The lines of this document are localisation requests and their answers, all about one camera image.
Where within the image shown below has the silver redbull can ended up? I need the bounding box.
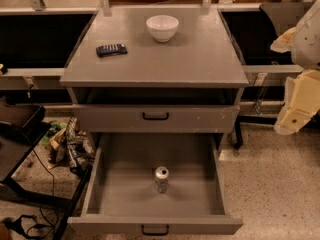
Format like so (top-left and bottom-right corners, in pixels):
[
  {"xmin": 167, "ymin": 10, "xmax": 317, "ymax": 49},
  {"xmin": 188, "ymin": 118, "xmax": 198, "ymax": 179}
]
[{"xmin": 154, "ymin": 166, "xmax": 169, "ymax": 194}]

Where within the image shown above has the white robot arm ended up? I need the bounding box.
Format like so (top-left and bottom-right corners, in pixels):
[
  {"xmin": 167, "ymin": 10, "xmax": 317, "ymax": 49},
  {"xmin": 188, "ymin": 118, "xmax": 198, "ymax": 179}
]
[{"xmin": 270, "ymin": 0, "xmax": 320, "ymax": 135}]

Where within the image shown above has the open grey middle drawer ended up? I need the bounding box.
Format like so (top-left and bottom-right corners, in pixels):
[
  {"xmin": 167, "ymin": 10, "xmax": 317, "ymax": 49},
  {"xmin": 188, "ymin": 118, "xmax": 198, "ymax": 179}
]
[{"xmin": 68, "ymin": 133, "xmax": 243, "ymax": 236}]

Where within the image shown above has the black table on left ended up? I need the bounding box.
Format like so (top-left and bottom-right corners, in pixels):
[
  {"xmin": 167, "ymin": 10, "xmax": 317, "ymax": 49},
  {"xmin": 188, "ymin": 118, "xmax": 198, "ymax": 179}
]
[{"xmin": 0, "ymin": 96, "xmax": 92, "ymax": 240}]

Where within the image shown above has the white ceramic bowl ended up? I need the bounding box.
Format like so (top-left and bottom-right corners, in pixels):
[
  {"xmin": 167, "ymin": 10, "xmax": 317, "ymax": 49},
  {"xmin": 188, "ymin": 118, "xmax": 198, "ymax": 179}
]
[{"xmin": 146, "ymin": 15, "xmax": 179, "ymax": 42}]

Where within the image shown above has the closed grey top drawer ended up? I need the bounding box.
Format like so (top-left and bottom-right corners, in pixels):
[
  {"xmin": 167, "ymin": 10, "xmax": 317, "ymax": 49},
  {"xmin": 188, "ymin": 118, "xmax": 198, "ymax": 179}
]
[{"xmin": 73, "ymin": 104, "xmax": 239, "ymax": 133}]

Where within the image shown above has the dark snack bar packet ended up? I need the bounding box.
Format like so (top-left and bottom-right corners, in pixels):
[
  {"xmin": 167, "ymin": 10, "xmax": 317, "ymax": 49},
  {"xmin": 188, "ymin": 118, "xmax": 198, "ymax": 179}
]
[{"xmin": 96, "ymin": 44, "xmax": 127, "ymax": 58}]

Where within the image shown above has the grey drawer cabinet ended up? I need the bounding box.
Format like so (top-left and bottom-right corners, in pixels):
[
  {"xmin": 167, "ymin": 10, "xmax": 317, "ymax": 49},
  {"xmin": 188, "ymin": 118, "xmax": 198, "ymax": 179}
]
[{"xmin": 59, "ymin": 6, "xmax": 250, "ymax": 152}]

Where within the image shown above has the black cable on floor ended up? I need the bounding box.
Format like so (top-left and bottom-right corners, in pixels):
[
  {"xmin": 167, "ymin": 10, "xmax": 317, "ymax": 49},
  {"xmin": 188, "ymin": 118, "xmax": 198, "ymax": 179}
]
[{"xmin": 3, "ymin": 135, "xmax": 61, "ymax": 240}]

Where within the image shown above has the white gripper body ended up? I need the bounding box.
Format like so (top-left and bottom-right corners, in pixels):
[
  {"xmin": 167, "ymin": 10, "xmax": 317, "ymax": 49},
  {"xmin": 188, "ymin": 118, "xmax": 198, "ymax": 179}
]
[{"xmin": 288, "ymin": 70, "xmax": 320, "ymax": 120}]

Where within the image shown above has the pile of snack bags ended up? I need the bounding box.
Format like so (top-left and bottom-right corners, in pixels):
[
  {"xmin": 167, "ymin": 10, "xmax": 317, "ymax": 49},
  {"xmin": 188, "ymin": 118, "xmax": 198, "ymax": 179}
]
[{"xmin": 41, "ymin": 117, "xmax": 95, "ymax": 177}]

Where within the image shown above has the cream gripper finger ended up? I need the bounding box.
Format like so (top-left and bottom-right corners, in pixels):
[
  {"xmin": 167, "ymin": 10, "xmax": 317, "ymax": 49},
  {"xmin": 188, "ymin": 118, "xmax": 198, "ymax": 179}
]
[
  {"xmin": 270, "ymin": 27, "xmax": 296, "ymax": 53},
  {"xmin": 274, "ymin": 109, "xmax": 310, "ymax": 135}
]

